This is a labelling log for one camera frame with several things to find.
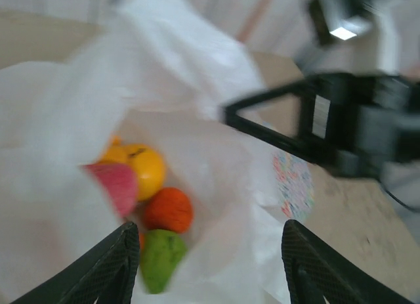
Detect yellow apple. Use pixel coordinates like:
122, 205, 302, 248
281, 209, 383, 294
126, 143, 167, 202

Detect green fruit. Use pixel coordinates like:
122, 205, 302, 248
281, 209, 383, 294
140, 228, 188, 295

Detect colourful patterned round plate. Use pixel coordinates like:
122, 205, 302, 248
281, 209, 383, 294
271, 148, 316, 223

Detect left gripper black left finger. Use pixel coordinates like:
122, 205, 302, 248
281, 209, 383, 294
12, 221, 141, 304

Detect red apple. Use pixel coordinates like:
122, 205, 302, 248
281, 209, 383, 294
80, 162, 139, 219

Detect small yellow-orange fruit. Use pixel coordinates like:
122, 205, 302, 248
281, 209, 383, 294
98, 135, 129, 164

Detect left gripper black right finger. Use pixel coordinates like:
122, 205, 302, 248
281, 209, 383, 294
281, 219, 415, 304

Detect translucent white plastic bag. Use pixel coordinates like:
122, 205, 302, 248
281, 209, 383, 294
0, 0, 316, 304

